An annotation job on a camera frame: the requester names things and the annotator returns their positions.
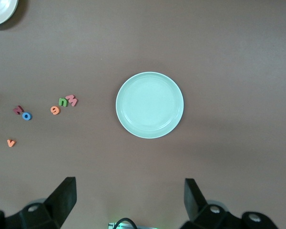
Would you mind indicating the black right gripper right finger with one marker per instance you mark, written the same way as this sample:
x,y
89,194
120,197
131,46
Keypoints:
x,y
205,214

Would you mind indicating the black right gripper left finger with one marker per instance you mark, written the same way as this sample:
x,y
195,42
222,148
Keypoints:
x,y
50,214

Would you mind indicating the orange round foam letter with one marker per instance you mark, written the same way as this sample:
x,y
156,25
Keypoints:
x,y
54,110

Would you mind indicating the green foam letter u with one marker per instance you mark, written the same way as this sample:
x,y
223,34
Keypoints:
x,y
62,102

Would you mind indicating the pink foam letter w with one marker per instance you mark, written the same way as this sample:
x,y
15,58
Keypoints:
x,y
71,100

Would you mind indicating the orange foam letter v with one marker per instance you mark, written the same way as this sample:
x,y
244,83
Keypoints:
x,y
11,144

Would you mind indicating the blue foam letter o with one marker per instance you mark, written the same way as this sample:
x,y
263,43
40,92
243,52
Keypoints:
x,y
29,117

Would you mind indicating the dark red foam letter z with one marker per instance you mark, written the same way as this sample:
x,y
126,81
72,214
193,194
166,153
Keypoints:
x,y
18,110

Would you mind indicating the green plate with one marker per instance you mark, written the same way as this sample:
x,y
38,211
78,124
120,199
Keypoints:
x,y
150,105

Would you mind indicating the brown table cover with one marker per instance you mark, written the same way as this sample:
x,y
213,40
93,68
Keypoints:
x,y
205,59

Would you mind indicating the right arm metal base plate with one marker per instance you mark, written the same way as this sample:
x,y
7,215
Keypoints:
x,y
145,227

